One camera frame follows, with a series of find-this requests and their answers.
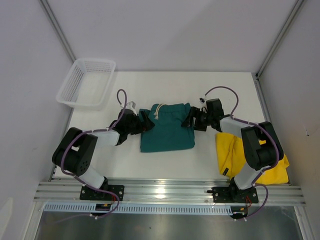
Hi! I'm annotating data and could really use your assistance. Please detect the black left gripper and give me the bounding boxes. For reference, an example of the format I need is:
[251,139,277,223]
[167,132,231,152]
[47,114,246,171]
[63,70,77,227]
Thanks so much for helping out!
[126,110,154,136]

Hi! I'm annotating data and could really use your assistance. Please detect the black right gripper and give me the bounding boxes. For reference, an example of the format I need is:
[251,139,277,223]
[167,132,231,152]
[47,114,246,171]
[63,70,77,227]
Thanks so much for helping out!
[181,106,213,132]

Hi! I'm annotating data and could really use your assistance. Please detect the green shorts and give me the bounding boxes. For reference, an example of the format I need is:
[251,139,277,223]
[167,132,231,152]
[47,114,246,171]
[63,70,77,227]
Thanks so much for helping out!
[139,103,195,153]

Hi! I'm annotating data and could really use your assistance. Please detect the yellow shorts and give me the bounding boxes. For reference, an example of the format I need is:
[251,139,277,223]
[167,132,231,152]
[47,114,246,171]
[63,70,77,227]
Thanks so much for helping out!
[215,132,290,185]

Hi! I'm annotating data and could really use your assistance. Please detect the white plastic basket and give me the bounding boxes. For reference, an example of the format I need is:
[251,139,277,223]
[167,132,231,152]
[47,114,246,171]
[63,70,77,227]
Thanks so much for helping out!
[56,58,116,111]

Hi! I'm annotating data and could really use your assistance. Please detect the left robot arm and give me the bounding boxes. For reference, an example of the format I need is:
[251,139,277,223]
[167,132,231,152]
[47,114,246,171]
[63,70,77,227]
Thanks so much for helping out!
[52,109,155,200]

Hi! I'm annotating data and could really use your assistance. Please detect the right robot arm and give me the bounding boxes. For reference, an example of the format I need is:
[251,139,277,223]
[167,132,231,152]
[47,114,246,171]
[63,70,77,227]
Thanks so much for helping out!
[181,98,284,202]

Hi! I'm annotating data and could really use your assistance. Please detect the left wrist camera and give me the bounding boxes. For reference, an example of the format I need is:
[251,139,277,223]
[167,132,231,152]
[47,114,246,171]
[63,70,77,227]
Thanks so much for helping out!
[124,101,137,115]

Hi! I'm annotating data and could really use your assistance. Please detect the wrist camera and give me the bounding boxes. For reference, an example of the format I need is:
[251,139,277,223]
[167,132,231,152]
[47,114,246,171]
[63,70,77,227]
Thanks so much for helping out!
[124,101,137,115]
[199,97,207,104]

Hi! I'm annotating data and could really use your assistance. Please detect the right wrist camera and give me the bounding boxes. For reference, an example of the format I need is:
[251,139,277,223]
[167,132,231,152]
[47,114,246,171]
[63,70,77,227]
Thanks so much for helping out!
[199,97,207,104]

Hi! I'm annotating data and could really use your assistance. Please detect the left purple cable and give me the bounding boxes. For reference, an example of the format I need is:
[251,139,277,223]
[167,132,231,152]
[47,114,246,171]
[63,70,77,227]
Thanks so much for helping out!
[59,89,128,221]

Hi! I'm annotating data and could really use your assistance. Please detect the aluminium rail frame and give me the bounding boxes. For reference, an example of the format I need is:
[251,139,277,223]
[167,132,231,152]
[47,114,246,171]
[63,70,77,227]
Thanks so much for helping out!
[33,178,306,207]

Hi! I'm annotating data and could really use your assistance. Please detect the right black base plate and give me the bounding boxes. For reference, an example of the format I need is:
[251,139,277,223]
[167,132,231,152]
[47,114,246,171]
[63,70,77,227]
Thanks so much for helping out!
[206,186,259,204]

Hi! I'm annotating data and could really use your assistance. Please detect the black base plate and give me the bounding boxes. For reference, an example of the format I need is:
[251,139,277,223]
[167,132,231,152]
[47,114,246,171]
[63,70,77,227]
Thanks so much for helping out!
[79,185,125,201]
[206,186,259,204]

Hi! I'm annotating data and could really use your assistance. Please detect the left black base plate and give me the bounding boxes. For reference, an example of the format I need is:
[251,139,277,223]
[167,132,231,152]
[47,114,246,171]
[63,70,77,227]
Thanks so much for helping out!
[79,185,125,201]

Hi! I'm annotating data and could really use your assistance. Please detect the white slotted cable duct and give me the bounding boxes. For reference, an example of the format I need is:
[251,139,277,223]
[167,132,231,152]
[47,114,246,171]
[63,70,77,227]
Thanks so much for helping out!
[43,202,233,216]

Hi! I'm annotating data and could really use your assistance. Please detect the left corner aluminium post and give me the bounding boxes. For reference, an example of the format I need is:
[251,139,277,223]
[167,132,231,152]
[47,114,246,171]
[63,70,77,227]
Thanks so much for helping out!
[38,0,76,63]

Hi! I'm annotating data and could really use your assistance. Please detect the corner aluminium post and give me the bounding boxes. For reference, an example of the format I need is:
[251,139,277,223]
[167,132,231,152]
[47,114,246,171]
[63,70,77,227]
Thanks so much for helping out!
[255,0,307,80]
[38,0,76,63]

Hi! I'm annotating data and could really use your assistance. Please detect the right corner aluminium post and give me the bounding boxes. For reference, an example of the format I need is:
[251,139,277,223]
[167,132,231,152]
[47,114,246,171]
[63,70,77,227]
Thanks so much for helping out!
[255,0,307,80]

